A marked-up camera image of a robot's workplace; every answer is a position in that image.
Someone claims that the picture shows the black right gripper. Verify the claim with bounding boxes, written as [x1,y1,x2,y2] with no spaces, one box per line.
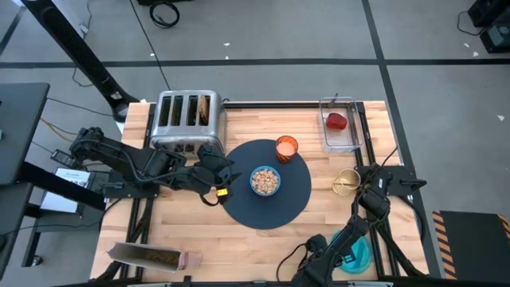
[323,240,357,269]

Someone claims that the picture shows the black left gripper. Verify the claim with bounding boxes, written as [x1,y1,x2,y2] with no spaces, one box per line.
[190,143,243,195]

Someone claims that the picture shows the teal glass plate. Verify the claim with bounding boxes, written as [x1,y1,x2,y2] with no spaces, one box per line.
[330,230,375,276]

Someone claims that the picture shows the orange patterned bowl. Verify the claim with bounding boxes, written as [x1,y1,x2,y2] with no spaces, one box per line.
[249,164,282,198]

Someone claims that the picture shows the orange glass cup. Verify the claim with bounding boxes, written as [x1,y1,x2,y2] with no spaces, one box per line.
[274,135,300,165]

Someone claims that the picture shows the gold wire cup holder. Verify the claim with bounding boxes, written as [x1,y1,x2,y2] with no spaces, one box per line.
[331,167,363,198]

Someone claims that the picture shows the pink strawberry cereal box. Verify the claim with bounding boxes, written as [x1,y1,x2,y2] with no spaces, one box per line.
[106,242,203,274]

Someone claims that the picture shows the red toy fruit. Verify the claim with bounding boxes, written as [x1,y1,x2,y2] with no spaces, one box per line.
[325,112,349,132]

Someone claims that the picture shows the cereal loops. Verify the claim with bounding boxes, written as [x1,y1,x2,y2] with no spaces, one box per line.
[252,167,280,195]

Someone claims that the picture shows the dark round woven placemat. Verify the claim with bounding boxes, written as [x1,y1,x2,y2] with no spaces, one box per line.
[221,138,313,231]

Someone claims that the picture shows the silver four-slot toaster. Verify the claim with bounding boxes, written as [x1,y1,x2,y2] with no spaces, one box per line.
[148,89,228,157]

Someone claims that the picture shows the clear plastic bin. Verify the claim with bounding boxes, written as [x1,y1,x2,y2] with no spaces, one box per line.
[318,96,365,155]

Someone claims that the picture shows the black hazard-striped mat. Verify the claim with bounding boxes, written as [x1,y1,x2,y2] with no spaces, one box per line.
[431,210,510,281]

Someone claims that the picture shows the black power adapter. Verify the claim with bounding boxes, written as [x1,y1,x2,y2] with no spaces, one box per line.
[50,148,83,170]

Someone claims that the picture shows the white paper sheet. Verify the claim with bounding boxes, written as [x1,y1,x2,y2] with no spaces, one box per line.
[39,167,92,214]

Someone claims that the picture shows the black desk top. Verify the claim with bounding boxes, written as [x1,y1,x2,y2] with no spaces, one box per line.
[0,81,51,187]

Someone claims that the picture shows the black equipment case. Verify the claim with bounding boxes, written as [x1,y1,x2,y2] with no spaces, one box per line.
[467,0,510,29]
[479,22,510,54]

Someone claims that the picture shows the black metal table frame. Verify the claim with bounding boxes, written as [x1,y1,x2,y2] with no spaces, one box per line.
[95,100,430,287]

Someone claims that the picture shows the coiled black cable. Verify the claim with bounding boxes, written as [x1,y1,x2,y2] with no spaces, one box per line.
[148,0,182,29]

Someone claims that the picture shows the black desk leg frame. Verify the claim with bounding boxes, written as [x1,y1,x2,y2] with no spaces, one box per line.
[0,160,107,280]

